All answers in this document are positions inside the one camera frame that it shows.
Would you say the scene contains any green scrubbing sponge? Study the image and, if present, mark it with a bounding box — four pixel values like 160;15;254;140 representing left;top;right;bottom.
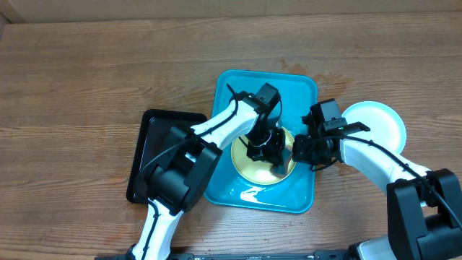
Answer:
270;145;292;178

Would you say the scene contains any yellow plate with stain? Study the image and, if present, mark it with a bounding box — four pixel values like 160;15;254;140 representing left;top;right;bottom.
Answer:
231;127;296;186

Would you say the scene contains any light blue plate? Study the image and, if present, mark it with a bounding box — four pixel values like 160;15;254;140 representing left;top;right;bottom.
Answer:
342;101;407;154

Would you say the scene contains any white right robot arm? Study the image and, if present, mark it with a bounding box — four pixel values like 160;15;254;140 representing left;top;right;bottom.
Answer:
292;120;461;259

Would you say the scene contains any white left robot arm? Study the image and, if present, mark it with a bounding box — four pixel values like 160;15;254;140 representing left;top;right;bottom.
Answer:
124;93;288;259

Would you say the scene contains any teal plastic tray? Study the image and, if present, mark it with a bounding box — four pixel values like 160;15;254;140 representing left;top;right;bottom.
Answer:
204;70;318;214

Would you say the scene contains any black water tray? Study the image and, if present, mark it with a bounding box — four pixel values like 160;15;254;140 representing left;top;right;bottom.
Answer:
126;109;207;204

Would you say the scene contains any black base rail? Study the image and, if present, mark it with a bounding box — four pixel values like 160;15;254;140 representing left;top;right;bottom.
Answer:
94;249;362;260

